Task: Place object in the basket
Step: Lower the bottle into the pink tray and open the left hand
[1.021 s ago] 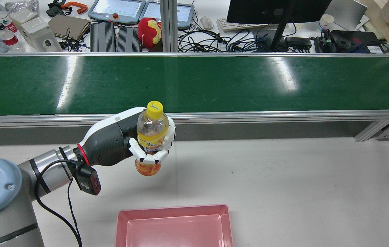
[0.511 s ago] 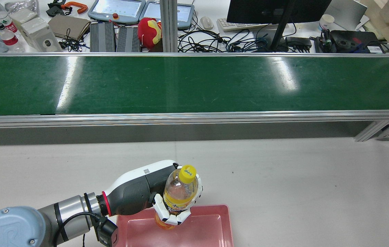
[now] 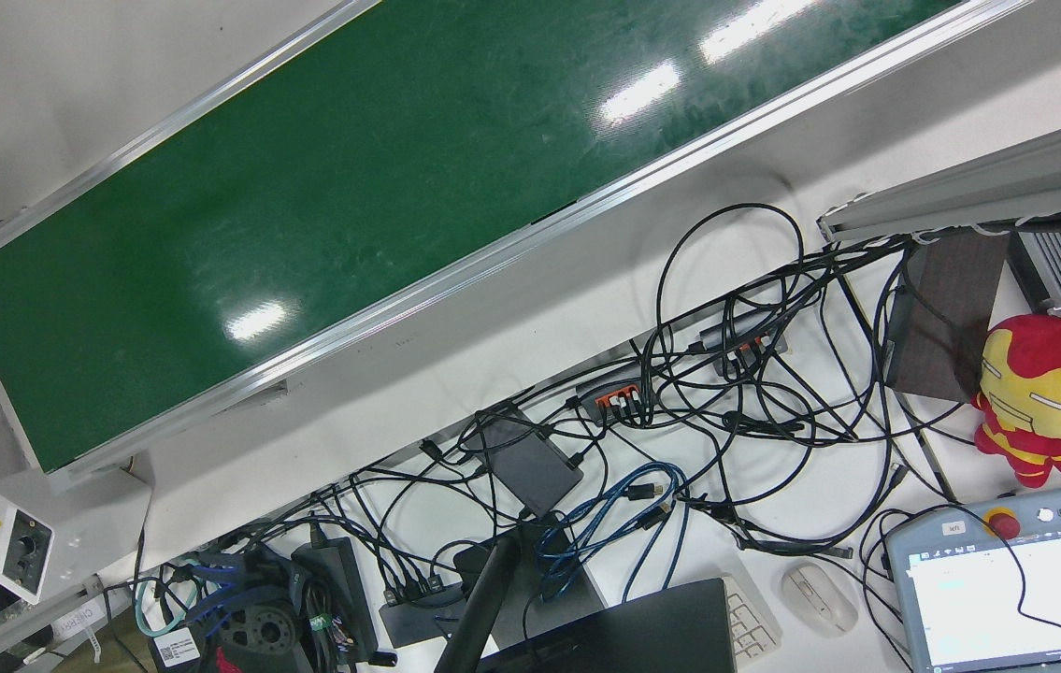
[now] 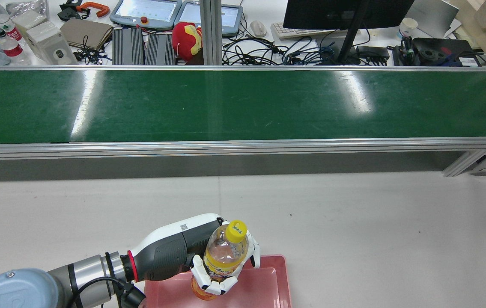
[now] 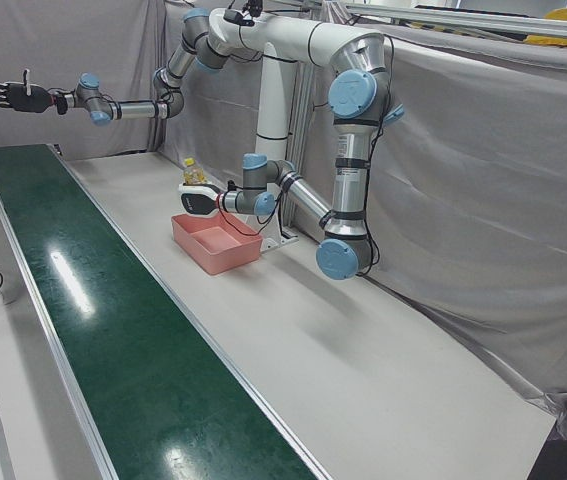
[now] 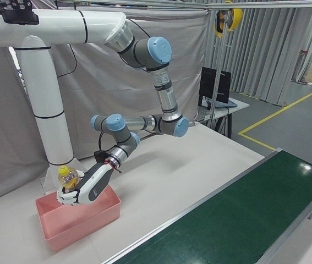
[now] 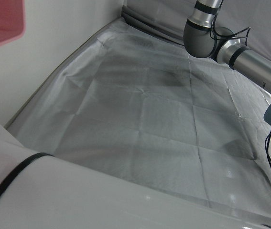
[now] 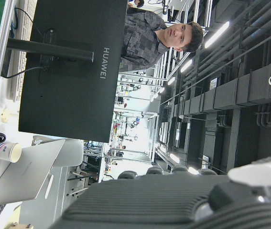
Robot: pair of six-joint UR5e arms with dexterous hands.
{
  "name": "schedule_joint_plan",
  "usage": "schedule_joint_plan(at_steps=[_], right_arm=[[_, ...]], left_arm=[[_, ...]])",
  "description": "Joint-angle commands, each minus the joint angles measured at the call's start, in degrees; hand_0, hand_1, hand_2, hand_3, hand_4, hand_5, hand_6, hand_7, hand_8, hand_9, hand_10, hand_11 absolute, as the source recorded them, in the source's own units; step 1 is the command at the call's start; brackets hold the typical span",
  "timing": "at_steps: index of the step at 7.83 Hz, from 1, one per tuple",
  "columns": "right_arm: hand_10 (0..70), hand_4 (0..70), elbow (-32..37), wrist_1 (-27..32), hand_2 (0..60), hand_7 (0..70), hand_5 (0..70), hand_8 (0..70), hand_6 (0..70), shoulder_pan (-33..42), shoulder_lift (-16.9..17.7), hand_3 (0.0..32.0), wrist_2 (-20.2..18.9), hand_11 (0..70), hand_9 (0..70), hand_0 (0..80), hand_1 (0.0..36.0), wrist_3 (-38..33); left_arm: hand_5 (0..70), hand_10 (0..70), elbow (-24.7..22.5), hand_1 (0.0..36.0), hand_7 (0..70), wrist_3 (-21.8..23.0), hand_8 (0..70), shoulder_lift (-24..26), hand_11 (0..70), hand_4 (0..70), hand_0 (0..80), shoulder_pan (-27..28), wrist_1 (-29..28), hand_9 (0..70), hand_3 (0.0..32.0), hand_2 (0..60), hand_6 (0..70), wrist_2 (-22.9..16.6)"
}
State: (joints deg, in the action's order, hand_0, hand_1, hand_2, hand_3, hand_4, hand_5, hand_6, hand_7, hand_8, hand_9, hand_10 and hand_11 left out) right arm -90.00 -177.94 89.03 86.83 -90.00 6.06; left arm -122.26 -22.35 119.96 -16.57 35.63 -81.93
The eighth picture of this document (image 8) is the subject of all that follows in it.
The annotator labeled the person in background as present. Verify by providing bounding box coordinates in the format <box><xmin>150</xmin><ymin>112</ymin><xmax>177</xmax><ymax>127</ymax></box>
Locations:
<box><xmin>128</xmin><ymin>0</ymin><xmax>145</xmax><ymax>8</ymax></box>

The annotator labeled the black Huawei monitor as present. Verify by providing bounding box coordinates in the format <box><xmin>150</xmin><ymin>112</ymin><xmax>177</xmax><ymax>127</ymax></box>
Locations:
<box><xmin>6</xmin><ymin>0</ymin><xmax>128</xmax><ymax>143</ymax></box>

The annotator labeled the person in grey patterned shirt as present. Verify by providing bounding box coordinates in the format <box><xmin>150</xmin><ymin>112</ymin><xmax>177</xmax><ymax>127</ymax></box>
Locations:
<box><xmin>120</xmin><ymin>6</ymin><xmax>204</xmax><ymax>72</ymax></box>

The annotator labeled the black monitor cable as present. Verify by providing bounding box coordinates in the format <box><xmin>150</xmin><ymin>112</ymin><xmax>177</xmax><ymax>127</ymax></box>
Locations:
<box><xmin>0</xmin><ymin>65</ymin><xmax>45</xmax><ymax>79</ymax></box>

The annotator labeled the silver laptop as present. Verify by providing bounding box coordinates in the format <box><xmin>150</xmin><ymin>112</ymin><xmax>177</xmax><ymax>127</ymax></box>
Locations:
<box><xmin>0</xmin><ymin>139</ymin><xmax>66</xmax><ymax>226</ymax></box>

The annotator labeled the white paper cup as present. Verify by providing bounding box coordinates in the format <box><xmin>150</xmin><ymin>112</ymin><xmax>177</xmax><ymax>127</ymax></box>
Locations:
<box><xmin>0</xmin><ymin>142</ymin><xmax>22</xmax><ymax>163</ymax></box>

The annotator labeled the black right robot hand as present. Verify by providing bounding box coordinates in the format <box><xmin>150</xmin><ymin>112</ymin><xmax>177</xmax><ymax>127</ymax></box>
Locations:
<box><xmin>49</xmin><ymin>152</ymin><xmax>271</xmax><ymax>229</ymax></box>

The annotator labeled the white keyboard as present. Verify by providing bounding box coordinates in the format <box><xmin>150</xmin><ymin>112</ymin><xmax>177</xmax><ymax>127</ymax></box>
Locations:
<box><xmin>7</xmin><ymin>0</ymin><xmax>38</xmax><ymax>102</ymax></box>

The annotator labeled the white chair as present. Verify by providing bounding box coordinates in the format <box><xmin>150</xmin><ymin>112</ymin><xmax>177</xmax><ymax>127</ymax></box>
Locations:
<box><xmin>32</xmin><ymin>135</ymin><xmax>85</xmax><ymax>168</ymax></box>

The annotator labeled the small cream toy figure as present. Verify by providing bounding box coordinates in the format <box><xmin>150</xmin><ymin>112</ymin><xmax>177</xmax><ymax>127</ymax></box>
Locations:
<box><xmin>0</xmin><ymin>108</ymin><xmax>11</xmax><ymax>124</ymax></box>

